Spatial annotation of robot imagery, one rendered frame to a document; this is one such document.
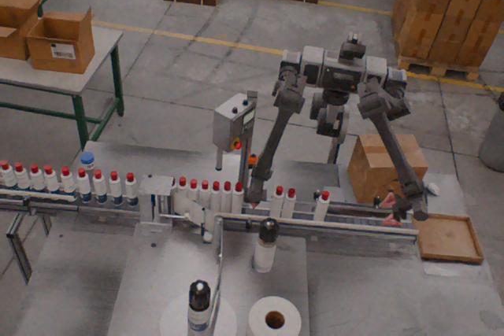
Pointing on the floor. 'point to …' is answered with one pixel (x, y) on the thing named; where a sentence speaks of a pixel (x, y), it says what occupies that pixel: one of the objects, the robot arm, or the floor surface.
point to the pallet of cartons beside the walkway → (446, 15)
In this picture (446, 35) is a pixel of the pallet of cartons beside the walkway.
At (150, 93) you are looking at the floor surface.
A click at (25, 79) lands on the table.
